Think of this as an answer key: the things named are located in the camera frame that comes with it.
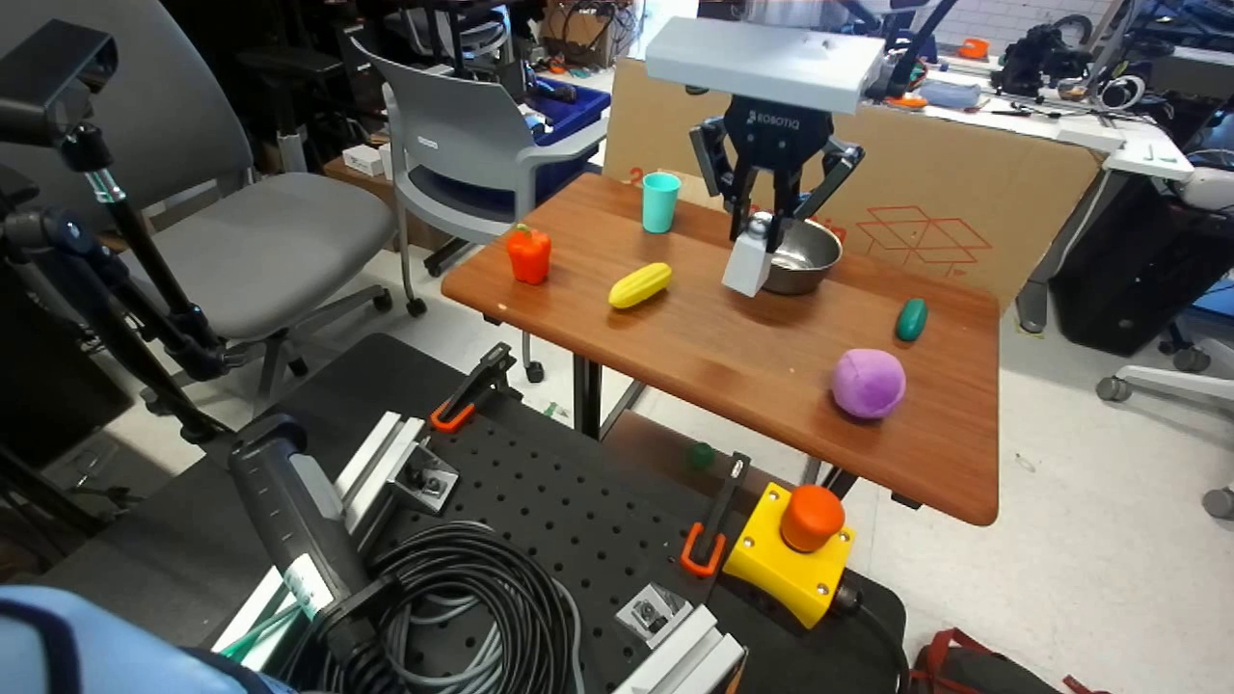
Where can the teal plastic cup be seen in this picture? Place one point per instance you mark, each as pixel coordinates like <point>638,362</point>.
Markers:
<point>660,200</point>

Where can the yellow emergency stop button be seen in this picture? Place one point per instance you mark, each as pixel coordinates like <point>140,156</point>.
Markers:
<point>791,554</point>

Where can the orange black clamp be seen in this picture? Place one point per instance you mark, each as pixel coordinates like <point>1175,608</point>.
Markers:
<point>469,389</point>
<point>712,527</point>

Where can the yellow toy corn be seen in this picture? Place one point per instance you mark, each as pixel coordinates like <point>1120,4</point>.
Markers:
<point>638,285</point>

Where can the white shaker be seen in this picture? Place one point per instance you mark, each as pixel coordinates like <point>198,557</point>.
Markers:
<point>746,272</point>

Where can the black rolling cabinet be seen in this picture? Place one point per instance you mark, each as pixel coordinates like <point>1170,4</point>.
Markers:
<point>1133,272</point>

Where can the small green floor object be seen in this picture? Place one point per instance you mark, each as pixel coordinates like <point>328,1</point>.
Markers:
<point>698,457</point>

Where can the black power supply box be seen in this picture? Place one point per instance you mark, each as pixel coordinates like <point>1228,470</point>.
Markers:
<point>302,514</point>

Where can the white desk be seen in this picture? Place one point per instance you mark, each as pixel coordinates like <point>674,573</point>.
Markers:
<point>1093,127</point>

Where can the light grey office chair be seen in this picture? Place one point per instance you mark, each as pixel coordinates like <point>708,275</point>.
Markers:
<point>469,138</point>

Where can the red black bag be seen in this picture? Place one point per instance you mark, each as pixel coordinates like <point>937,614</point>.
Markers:
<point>990,667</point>

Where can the black camera on tripod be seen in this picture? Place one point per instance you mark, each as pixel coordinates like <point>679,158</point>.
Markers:
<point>80,138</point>

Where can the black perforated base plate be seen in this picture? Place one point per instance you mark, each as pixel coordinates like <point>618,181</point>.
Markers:
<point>581,502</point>

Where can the metal pot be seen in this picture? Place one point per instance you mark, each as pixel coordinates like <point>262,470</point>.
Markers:
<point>809,257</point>

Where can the aluminium extrusion rail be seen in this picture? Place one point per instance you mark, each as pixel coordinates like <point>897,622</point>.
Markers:
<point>687,650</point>
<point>372,485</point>

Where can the blue plastic bin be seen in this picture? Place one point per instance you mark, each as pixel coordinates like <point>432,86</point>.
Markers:
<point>571,109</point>

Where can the black table leg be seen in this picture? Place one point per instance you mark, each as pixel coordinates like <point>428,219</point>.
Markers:
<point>588,398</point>

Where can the dark grey office chair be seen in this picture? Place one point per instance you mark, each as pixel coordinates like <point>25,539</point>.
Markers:
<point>257,235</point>

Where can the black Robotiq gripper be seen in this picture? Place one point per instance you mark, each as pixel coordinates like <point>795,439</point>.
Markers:
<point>782,135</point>

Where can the red toy bell pepper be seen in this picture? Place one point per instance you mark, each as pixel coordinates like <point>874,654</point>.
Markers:
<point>529,257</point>

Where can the blue cloth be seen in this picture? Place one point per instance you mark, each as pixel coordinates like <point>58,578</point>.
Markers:
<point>102,650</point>

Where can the purple ball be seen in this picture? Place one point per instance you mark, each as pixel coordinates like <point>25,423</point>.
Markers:
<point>870,384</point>

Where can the grey chair base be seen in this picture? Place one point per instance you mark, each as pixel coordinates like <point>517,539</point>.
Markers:
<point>1170,380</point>

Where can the green toy vegetable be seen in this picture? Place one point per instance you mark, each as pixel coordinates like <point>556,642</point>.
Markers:
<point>912,318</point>

